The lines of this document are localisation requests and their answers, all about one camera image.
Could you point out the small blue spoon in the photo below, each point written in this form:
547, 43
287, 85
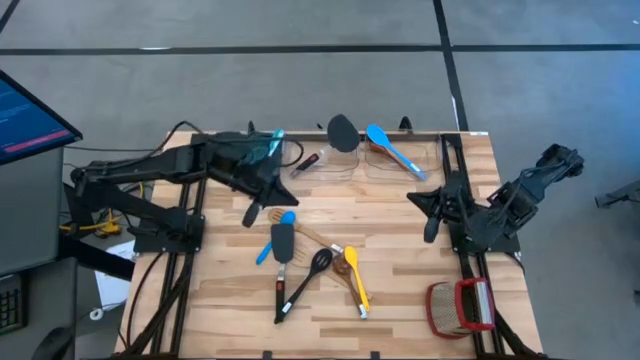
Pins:
288, 217

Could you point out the computer monitor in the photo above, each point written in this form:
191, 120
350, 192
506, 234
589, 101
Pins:
25, 125

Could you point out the black stand leg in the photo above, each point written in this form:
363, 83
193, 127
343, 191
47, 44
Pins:
620, 197

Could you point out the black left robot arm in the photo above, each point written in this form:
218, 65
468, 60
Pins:
150, 162

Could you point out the teal plastic bin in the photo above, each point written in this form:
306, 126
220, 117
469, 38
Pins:
257, 154

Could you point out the large light blue spoon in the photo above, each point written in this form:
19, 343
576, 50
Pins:
377, 135

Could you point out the black keyboard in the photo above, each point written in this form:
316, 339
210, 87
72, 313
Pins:
12, 305

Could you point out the black table clamp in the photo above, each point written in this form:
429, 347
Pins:
267, 355
405, 125
375, 355
251, 127

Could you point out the black cart leg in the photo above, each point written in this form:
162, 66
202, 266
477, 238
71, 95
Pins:
90, 257

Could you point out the black rectangular spatula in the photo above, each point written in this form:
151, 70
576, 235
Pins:
282, 242

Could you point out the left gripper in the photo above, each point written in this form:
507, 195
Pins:
245, 175

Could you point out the grey side desk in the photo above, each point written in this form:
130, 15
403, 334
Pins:
50, 300

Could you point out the clear plastic bin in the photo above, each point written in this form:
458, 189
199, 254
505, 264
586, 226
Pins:
432, 160
345, 167

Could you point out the black wide round turner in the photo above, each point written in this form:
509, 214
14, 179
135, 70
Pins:
343, 132

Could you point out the white paper sheet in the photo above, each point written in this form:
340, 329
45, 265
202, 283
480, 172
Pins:
112, 290

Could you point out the yellow spoon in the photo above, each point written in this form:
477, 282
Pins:
351, 255

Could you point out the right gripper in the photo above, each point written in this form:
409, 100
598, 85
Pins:
460, 205

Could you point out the grey cabinet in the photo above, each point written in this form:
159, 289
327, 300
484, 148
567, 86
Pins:
30, 210

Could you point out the black metal table frame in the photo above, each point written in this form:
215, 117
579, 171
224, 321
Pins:
320, 136

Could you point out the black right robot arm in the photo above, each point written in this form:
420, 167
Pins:
545, 175

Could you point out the black computer mouse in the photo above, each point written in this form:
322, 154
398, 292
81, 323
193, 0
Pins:
52, 345

